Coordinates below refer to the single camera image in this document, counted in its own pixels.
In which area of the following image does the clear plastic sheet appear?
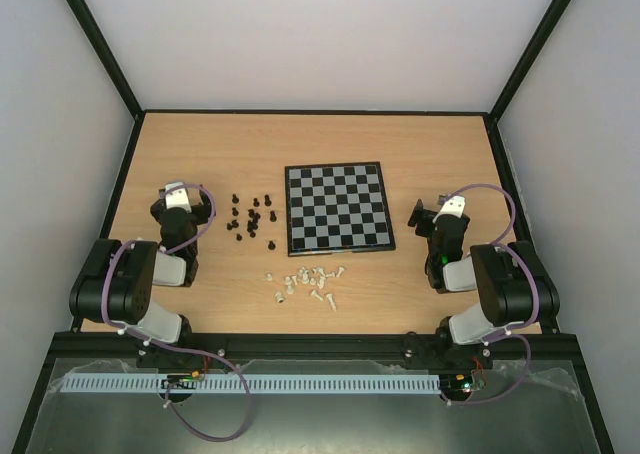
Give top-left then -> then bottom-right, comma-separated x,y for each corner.
486,360 -> 584,406

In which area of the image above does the black aluminium frame rail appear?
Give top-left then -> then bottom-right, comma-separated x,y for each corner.
49,331 -> 581,363

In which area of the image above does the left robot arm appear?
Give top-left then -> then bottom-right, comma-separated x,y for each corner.
69,182 -> 216,361

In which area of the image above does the light blue cable duct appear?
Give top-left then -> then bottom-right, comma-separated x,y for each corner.
60,373 -> 441,395

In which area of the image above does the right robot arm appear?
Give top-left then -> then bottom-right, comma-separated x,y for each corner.
408,196 -> 560,368

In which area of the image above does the black grey chessboard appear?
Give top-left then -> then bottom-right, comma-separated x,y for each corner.
284,161 -> 396,257

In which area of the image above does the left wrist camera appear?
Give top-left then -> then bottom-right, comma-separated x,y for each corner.
164,181 -> 192,213

